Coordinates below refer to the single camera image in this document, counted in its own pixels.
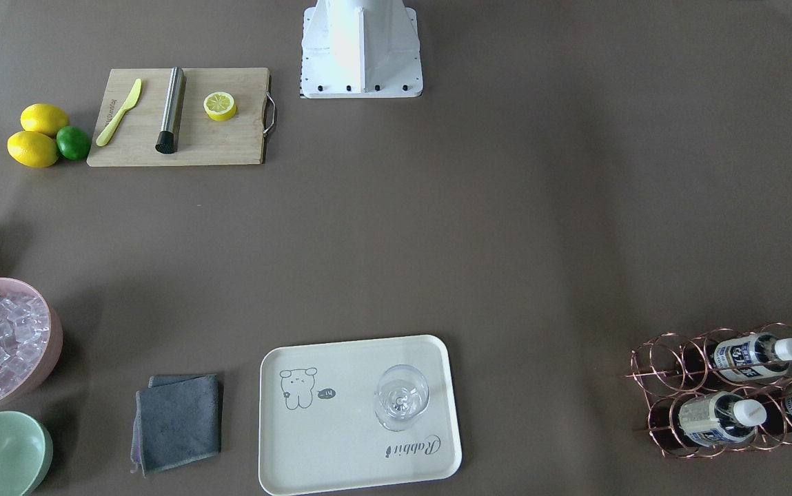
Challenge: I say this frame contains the copper wire bottle basket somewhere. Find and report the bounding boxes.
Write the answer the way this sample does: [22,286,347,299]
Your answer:
[627,322,792,459]

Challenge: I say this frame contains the tea bottle upper rack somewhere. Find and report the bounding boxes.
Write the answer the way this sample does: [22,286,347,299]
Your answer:
[684,333,792,389]

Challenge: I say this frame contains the clear wine glass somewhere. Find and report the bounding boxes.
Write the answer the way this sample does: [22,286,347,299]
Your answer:
[374,364,430,431]

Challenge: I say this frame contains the cream rabbit tray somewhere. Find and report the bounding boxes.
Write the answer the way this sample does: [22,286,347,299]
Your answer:
[258,335,463,495]

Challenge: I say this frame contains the bamboo cutting board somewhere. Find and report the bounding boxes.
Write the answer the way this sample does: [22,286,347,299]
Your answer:
[87,67,275,167]

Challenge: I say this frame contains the half lemon slice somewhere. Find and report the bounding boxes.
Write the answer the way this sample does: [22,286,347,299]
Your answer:
[203,91,237,122]

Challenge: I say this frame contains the steel muddler black tip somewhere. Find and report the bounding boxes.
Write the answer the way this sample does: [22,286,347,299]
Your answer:
[155,67,185,154]

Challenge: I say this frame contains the grey folded cloth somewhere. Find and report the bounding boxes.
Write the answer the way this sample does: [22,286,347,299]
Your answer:
[130,373,221,477]

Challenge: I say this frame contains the yellow plastic knife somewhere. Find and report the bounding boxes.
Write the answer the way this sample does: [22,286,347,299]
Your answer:
[95,79,143,147]

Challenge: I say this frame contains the green lime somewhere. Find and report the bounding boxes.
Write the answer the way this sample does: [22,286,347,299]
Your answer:
[55,125,91,161]

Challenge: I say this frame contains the whole yellow lemon upper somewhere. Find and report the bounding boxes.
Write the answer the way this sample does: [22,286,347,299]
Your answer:
[20,103,70,137]

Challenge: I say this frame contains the whole yellow lemon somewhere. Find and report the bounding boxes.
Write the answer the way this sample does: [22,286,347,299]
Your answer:
[7,131,59,167]
[20,103,70,137]

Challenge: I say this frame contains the whole yellow lemon lower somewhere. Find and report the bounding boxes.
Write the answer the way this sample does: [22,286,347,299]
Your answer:
[7,131,59,167]

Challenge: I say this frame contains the pink bowl of ice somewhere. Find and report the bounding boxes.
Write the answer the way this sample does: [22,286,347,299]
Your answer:
[0,278,63,407]

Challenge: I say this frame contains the mint green bowl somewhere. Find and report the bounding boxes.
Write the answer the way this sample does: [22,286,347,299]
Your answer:
[0,411,53,495]

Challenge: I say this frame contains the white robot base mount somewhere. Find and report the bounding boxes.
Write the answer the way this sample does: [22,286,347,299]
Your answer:
[299,1,424,99]

